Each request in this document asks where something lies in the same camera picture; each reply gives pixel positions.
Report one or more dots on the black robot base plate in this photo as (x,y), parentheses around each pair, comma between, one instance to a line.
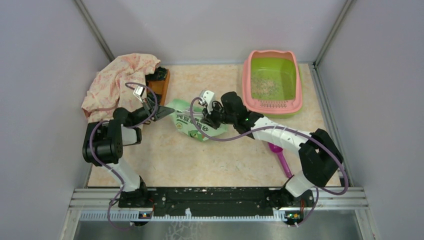
(214,201)

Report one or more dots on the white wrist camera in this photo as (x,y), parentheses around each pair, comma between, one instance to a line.
(139,91)
(207,98)

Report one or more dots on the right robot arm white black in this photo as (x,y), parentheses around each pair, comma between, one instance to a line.
(319,157)

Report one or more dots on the white slotted cable duct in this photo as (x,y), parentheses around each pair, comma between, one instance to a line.
(137,216)

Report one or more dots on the green cat litter bag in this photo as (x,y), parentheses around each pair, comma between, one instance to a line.
(182,120)

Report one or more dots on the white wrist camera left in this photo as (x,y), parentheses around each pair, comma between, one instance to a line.
(139,91)

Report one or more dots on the dark patterned rolled fabric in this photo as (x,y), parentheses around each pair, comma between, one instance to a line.
(160,74)

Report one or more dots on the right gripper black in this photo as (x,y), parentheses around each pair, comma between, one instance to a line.
(208,117)

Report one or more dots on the pink patterned crumpled cloth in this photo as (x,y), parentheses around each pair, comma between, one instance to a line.
(108,90)

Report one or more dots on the pink and green litter box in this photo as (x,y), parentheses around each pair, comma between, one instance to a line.
(271,83)

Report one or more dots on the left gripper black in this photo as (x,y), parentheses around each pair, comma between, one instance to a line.
(162,111)

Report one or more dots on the magenta plastic litter scoop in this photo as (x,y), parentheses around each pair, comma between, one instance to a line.
(278,151)

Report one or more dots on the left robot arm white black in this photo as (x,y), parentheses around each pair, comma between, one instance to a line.
(105,141)

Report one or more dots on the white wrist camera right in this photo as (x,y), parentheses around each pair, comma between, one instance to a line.
(207,98)

